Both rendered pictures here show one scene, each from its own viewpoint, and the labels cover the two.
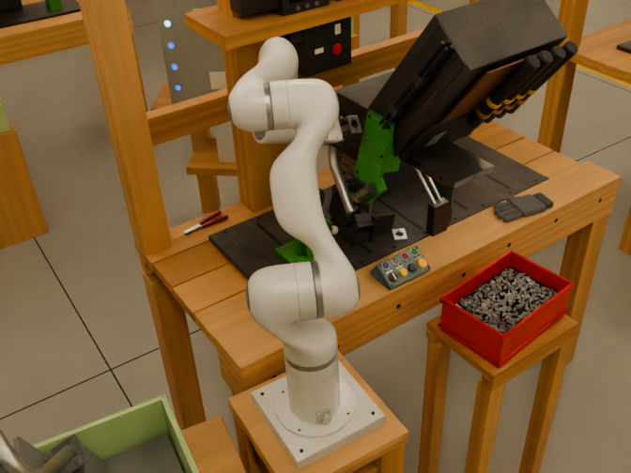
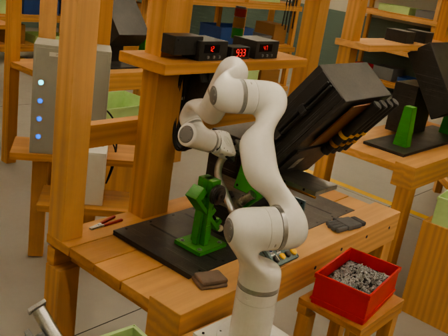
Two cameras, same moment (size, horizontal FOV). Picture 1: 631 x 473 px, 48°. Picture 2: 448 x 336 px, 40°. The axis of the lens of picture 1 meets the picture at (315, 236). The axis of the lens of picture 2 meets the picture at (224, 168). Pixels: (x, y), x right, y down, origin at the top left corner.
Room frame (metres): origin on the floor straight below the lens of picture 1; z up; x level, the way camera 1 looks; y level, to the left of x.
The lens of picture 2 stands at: (-0.31, 0.66, 1.92)
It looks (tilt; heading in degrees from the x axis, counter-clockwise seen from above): 19 degrees down; 341
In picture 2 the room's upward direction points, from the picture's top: 9 degrees clockwise
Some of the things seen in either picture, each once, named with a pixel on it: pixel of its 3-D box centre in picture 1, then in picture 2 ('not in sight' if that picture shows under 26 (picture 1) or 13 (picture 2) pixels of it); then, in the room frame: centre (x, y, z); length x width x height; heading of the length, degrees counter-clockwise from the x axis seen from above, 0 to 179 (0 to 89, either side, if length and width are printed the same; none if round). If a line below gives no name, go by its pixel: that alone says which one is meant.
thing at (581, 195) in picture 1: (443, 265); (298, 261); (1.70, -0.39, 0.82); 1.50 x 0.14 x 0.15; 123
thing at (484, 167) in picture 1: (428, 152); (286, 175); (1.89, -0.36, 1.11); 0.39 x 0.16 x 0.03; 33
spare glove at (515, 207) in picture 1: (520, 205); (343, 223); (1.88, -0.66, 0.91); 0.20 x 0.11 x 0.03; 112
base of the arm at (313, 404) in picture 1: (313, 378); (253, 313); (1.12, 0.02, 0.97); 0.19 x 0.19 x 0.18
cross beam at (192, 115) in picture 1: (318, 76); (194, 119); (2.24, -0.04, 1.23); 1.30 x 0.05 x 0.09; 123
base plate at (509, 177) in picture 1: (386, 207); (247, 221); (1.93, -0.24, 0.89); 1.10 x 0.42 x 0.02; 123
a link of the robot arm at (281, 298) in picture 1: (292, 313); (254, 248); (1.11, 0.06, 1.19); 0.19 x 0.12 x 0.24; 95
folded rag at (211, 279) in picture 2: not in sight; (209, 279); (1.41, 0.06, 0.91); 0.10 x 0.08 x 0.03; 101
